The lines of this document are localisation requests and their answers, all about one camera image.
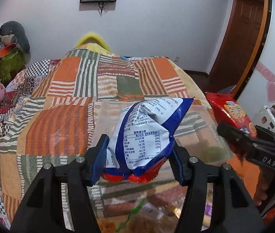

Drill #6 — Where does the patchwork striped bed blanket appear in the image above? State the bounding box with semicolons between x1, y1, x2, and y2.
0;42;274;233

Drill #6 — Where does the yellow pillow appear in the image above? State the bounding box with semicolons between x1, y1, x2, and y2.
75;32;111;52

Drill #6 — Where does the right hand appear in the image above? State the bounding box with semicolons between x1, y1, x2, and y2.
253;167;274;206

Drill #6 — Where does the brown wooden door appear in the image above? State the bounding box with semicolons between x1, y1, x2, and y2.
206;0;268;93

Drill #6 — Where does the large red snack bag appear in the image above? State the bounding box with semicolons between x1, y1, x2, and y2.
205;92;257;138

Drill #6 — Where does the blue white snack bag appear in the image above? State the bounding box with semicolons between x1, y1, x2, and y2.
92;97;193;183

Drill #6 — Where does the clear plastic storage box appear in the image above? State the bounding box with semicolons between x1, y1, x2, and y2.
90;100;233;166

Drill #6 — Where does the white sticker covered appliance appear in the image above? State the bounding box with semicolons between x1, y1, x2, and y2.
252;105;275;133

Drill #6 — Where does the grey bag on pile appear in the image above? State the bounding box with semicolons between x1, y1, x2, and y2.
0;21;30;54

